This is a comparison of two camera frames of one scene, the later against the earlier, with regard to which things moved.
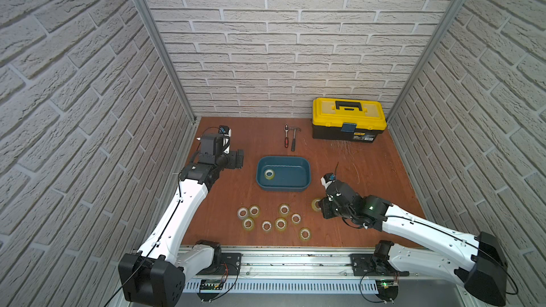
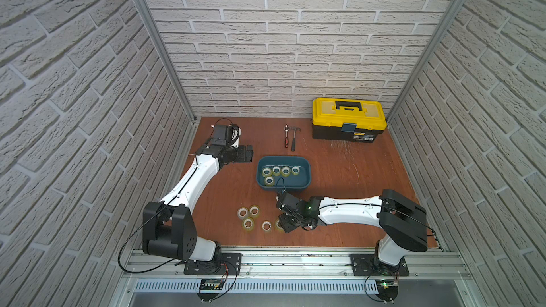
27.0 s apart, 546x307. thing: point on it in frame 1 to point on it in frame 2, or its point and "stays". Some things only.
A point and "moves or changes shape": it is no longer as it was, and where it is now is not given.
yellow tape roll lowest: (305, 233) to (286, 172)
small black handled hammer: (293, 140) stays
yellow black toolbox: (348, 119) stays
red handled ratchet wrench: (286, 128) stays
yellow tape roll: (254, 211) stays
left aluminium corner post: (160, 38) stays
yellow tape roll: (281, 224) stays
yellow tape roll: (296, 218) moves or changes shape
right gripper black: (323, 204) to (285, 226)
